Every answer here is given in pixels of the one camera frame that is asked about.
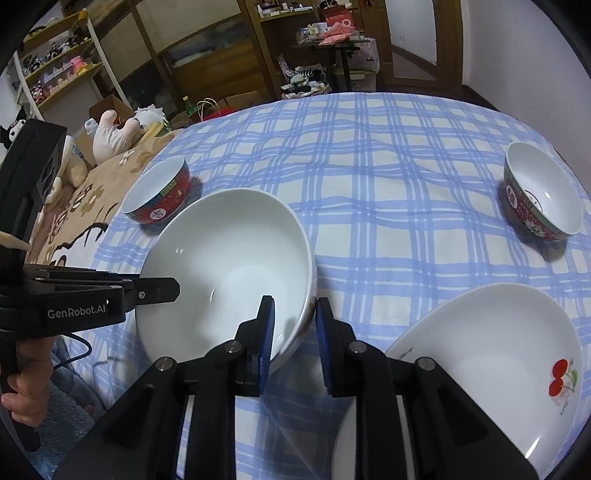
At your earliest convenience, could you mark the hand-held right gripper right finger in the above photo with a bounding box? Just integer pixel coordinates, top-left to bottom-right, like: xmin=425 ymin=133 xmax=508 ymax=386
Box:
xmin=315 ymin=296 xmax=539 ymax=480

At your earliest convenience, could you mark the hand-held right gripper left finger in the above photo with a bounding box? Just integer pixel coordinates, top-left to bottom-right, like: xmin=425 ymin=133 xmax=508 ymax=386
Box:
xmin=53 ymin=295 xmax=276 ymax=480

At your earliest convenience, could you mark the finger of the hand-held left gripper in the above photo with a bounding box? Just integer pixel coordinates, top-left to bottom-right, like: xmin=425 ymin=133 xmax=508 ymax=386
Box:
xmin=122 ymin=276 xmax=181 ymax=306

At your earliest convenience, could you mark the large white bowl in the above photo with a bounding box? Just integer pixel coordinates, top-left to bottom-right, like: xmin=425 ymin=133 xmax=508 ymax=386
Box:
xmin=135 ymin=188 xmax=318 ymax=374

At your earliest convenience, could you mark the red patterned bowl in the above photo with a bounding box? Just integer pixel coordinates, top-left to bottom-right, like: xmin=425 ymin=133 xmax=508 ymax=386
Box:
xmin=503 ymin=141 xmax=585 ymax=243
xmin=121 ymin=155 xmax=191 ymax=226

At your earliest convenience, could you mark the white cherry print plate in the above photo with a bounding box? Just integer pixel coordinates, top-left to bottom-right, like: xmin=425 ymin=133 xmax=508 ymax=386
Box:
xmin=331 ymin=283 xmax=583 ymax=480

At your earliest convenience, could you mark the person's left hand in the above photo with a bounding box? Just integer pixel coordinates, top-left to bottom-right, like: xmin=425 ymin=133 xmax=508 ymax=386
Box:
xmin=0 ymin=339 xmax=56 ymax=428

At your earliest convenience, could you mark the thin wooden stick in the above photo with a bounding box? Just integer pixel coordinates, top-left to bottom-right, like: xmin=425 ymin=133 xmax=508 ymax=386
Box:
xmin=0 ymin=232 xmax=31 ymax=252

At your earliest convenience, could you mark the brown cartoon printed blanket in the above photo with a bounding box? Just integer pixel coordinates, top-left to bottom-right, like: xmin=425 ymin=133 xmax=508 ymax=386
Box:
xmin=28 ymin=129 xmax=178 ymax=278

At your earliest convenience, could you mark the blue fleece cloth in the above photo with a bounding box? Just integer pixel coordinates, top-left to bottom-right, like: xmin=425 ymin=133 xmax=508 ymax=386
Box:
xmin=34 ymin=332 xmax=109 ymax=467

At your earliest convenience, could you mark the cream plush toy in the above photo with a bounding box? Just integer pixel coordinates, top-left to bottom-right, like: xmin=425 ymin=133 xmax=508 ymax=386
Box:
xmin=44 ymin=136 xmax=88 ymax=204

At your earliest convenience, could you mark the white plush toy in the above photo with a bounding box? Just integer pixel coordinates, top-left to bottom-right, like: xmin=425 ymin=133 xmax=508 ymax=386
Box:
xmin=92 ymin=105 xmax=169 ymax=162

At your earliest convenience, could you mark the blue plaid cloth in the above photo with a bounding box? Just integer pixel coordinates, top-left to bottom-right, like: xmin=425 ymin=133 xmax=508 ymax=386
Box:
xmin=69 ymin=92 xmax=591 ymax=480

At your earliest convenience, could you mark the black plush toy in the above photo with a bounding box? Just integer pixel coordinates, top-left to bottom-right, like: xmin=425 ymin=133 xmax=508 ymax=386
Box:
xmin=0 ymin=108 xmax=33 ymax=153

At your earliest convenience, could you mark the cardboard box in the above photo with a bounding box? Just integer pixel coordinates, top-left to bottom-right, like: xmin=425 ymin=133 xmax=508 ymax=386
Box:
xmin=224 ymin=91 xmax=262 ymax=114
xmin=88 ymin=95 xmax=134 ymax=134

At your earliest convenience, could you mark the red paper bag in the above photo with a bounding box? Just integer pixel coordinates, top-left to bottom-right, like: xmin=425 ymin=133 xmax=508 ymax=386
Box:
xmin=198 ymin=98 xmax=236 ymax=121

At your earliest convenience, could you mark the white shelf of toys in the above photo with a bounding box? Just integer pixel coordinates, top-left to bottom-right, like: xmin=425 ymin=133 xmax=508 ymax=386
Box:
xmin=9 ymin=9 xmax=105 ymax=112

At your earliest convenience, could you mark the wooden cabinet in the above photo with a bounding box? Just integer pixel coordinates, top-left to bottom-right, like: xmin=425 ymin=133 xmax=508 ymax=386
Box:
xmin=60 ymin=0 xmax=287 ymax=121

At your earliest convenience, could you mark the basket of plush toys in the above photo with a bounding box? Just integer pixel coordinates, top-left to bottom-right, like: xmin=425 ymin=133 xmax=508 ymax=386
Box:
xmin=281 ymin=65 xmax=333 ymax=100

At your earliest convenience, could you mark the small black side table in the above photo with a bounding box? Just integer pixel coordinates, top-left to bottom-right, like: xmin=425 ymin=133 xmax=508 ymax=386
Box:
xmin=291 ymin=28 xmax=365 ymax=93

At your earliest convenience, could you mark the wooden door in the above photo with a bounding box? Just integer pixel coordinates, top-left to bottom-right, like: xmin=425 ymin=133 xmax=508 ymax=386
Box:
xmin=360 ymin=0 xmax=462 ymax=88

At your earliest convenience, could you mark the black cable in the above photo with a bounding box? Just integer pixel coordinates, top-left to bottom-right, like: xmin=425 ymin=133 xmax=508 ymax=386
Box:
xmin=50 ymin=333 xmax=92 ymax=370

